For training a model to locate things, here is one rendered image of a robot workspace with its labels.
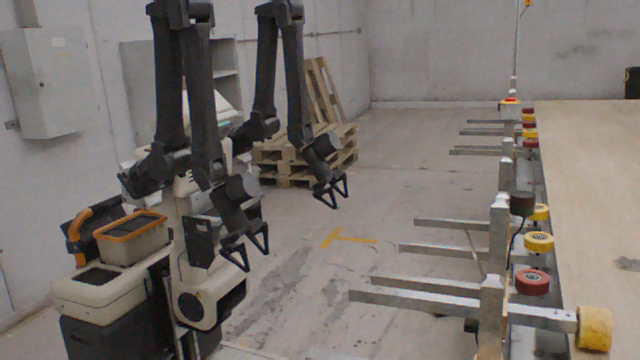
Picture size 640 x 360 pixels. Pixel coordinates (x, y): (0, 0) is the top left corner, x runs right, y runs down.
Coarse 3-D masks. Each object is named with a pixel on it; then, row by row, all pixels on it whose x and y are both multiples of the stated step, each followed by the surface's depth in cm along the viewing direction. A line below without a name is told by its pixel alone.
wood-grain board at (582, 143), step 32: (544, 128) 278; (576, 128) 273; (608, 128) 268; (544, 160) 217; (576, 160) 214; (608, 160) 211; (576, 192) 176; (608, 192) 173; (576, 224) 149; (608, 224) 147; (576, 256) 129; (608, 256) 128; (576, 288) 114; (608, 288) 113; (576, 352) 93; (608, 352) 92
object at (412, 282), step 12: (372, 276) 136; (384, 276) 135; (396, 276) 134; (408, 276) 134; (420, 276) 133; (408, 288) 132; (420, 288) 131; (432, 288) 130; (444, 288) 128; (456, 288) 127; (468, 288) 126; (516, 300) 122; (528, 300) 121
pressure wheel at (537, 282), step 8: (520, 272) 122; (528, 272) 122; (536, 272) 122; (520, 280) 119; (528, 280) 118; (536, 280) 118; (544, 280) 118; (520, 288) 119; (528, 288) 117; (536, 288) 117; (544, 288) 117
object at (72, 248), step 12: (120, 204) 187; (96, 216) 177; (108, 216) 180; (120, 216) 185; (60, 228) 167; (84, 228) 172; (96, 228) 175; (84, 240) 167; (96, 240) 173; (72, 252) 160; (84, 252) 168; (96, 252) 172
